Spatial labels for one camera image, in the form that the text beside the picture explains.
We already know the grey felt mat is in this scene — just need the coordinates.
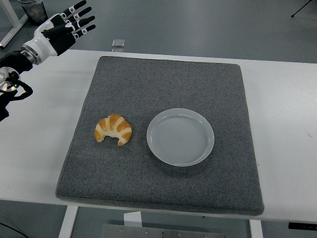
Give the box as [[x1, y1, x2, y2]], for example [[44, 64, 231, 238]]
[[55, 56, 265, 217]]

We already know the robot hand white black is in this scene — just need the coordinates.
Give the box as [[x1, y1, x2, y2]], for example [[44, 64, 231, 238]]
[[21, 0, 97, 63]]

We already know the trash bin with bag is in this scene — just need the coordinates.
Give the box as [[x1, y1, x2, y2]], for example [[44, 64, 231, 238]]
[[21, 0, 49, 26]]

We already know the croissant bread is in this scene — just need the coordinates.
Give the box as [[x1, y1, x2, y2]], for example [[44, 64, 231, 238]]
[[94, 114, 133, 147]]

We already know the white label under table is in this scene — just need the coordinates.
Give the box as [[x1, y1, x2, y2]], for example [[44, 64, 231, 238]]
[[123, 212, 142, 228]]

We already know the black floor cable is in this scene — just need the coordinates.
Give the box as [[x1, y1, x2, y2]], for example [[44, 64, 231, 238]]
[[0, 222, 28, 238]]

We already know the white table leg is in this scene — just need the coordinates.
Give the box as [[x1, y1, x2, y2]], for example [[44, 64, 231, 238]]
[[58, 205, 79, 238], [249, 219, 264, 238]]

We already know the light grey round plate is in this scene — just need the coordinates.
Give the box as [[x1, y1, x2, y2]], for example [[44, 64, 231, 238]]
[[146, 108, 215, 167]]

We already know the black tripod leg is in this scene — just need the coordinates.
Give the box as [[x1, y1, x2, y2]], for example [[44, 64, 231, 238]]
[[291, 0, 313, 18]]

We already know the white table frame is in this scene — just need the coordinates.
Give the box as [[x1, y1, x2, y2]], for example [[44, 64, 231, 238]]
[[0, 0, 28, 50]]

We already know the black box under table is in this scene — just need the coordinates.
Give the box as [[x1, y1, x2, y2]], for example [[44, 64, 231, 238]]
[[288, 222, 317, 230]]

